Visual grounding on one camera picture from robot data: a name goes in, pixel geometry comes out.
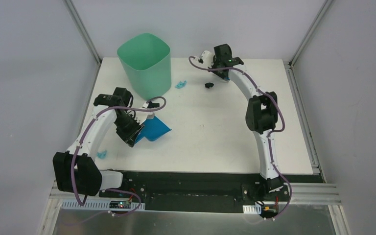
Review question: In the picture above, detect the blue plastic dustpan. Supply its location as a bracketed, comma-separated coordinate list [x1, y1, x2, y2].
[135, 116, 172, 144]

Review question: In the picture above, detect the black paper scrap top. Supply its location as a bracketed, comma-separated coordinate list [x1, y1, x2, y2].
[204, 82, 214, 89]

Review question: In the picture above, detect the black paper scrap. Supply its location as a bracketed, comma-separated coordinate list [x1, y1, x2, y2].
[204, 82, 214, 89]
[148, 101, 160, 109]

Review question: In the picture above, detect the light blue scrap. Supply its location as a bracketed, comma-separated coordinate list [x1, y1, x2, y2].
[175, 80, 187, 89]
[96, 150, 107, 159]

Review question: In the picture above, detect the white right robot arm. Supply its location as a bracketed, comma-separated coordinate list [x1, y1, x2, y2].
[210, 44, 284, 201]

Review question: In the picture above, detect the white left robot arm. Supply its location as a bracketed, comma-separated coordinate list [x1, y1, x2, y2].
[53, 87, 143, 198]

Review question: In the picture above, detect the green plastic bin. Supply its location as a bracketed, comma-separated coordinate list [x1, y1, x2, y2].
[117, 33, 172, 100]

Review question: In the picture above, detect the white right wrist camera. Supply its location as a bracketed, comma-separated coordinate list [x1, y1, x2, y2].
[198, 50, 214, 67]

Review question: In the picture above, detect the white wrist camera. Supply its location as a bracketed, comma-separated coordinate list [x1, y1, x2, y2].
[141, 101, 155, 122]
[198, 50, 214, 67]

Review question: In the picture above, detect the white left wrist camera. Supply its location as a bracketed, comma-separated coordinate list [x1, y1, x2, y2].
[141, 101, 155, 122]

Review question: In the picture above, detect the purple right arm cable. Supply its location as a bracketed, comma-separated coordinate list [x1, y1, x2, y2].
[188, 56, 293, 224]

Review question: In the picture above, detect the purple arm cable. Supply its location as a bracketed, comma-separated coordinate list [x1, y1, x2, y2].
[71, 96, 167, 217]
[188, 56, 293, 224]

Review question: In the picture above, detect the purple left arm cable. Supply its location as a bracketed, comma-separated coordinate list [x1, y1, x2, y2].
[71, 96, 167, 217]

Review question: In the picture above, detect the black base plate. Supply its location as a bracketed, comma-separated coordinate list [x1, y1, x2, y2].
[68, 169, 322, 214]

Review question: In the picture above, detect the aluminium frame rail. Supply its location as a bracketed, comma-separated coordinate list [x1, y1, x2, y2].
[54, 177, 341, 205]

